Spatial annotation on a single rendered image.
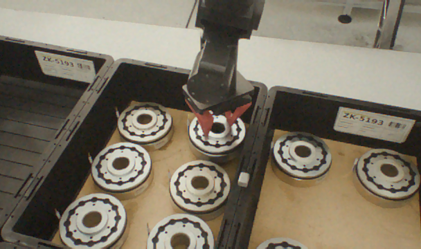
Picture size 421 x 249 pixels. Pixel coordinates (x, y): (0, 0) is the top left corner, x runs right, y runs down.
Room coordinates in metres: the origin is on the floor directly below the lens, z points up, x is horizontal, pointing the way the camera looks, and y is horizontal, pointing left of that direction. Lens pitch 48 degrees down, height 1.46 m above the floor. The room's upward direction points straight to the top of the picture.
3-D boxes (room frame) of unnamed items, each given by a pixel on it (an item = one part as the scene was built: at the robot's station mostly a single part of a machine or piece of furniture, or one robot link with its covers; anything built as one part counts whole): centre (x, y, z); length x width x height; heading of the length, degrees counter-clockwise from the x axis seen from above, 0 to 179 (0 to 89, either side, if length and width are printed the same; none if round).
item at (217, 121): (0.51, -0.01, 0.88); 0.05 x 0.05 x 0.01
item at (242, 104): (0.52, -0.02, 0.93); 0.07 x 0.07 x 0.09; 30
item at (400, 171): (0.43, -0.30, 0.86); 0.05 x 0.05 x 0.01
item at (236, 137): (0.51, -0.01, 0.88); 0.10 x 0.10 x 0.01
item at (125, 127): (0.55, 0.13, 0.86); 0.10 x 0.10 x 0.01
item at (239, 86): (0.52, -0.01, 1.00); 0.10 x 0.07 x 0.07; 120
